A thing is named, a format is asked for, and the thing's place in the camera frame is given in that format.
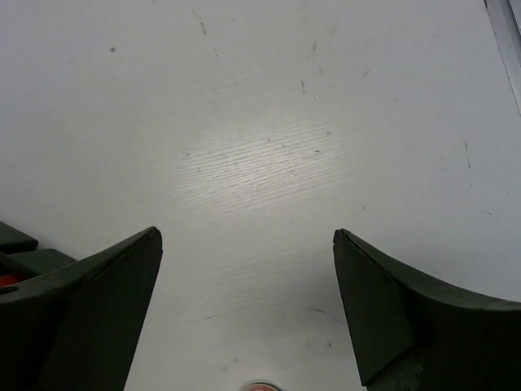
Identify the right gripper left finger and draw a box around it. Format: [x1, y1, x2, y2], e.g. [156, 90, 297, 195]
[1, 227, 163, 390]

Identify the aluminium right side rail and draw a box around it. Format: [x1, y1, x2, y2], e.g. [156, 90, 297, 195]
[484, 0, 521, 108]

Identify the small silver-lid spice jar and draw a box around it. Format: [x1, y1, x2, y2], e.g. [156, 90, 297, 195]
[240, 380, 281, 391]

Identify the black three-compartment tray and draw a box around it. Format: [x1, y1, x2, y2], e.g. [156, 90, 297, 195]
[1, 222, 76, 283]

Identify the red-lid dark sauce jar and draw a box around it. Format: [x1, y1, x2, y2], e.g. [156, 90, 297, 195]
[0, 275, 18, 288]

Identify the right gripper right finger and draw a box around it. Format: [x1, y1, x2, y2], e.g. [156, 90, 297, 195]
[333, 229, 520, 390]

